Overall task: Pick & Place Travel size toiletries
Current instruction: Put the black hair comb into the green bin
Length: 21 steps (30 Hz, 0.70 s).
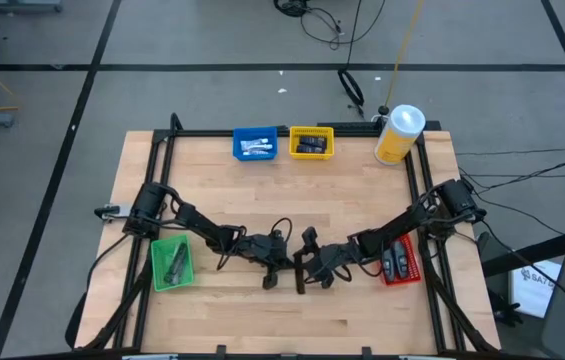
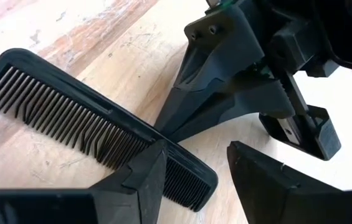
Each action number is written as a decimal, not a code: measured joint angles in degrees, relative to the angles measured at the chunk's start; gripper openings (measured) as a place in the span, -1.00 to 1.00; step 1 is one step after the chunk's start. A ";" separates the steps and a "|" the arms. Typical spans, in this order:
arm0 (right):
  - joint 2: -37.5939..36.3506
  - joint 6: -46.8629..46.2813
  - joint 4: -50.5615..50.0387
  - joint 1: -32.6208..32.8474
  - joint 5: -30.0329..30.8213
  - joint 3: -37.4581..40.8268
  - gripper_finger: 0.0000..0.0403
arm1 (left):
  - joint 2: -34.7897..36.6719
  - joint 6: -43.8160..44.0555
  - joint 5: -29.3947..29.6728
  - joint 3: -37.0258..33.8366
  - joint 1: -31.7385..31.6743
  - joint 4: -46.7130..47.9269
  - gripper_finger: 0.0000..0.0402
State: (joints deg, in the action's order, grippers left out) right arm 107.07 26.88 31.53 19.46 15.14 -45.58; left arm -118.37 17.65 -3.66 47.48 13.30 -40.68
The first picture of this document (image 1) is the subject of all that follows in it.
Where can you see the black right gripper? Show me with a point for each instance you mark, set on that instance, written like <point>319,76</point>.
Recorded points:
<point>342,260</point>

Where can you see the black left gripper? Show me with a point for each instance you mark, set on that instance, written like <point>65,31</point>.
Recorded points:
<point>274,260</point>

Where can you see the silver foil sachet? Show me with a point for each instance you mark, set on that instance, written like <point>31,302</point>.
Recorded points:
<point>312,140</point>
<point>309,149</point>

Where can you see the white toothpaste tube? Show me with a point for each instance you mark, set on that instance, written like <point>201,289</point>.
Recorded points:
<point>257,150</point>
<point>254,142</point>

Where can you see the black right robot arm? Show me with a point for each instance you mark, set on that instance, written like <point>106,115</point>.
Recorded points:
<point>392,227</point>

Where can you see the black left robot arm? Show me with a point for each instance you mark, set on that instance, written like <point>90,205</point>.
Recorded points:
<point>197,222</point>

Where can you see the black table edge clip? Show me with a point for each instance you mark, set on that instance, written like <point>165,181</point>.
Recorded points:
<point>220,351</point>
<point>367,352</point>

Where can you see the red plastic basket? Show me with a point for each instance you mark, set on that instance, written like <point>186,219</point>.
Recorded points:
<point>413,265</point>

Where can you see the green plastic basket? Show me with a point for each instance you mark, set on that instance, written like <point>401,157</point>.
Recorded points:
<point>162,260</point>

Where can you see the yellow plastic basket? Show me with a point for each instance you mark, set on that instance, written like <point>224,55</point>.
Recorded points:
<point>312,131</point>

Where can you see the blue plastic basket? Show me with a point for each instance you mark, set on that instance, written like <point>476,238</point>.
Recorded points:
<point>254,131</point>

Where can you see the white canister yellow label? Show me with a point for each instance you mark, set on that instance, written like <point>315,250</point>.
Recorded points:
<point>399,135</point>

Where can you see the white printed paper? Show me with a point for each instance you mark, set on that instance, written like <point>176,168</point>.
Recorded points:
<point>532,290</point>

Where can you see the black floor bar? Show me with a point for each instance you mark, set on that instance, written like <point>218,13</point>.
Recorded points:
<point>537,252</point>

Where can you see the grey stand base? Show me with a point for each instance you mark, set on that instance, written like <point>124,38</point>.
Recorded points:
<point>17,5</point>

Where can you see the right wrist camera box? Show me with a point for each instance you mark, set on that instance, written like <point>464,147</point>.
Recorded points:
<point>319,256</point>

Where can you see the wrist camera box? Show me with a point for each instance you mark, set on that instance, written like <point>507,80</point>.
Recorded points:
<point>268,249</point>
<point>319,256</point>

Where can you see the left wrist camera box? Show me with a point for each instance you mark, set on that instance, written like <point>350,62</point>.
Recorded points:
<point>268,249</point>

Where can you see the black table frame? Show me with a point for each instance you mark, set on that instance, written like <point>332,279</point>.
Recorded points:
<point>202,133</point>

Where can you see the silver metal bracket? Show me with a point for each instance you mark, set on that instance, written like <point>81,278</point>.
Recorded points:
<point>119,211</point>

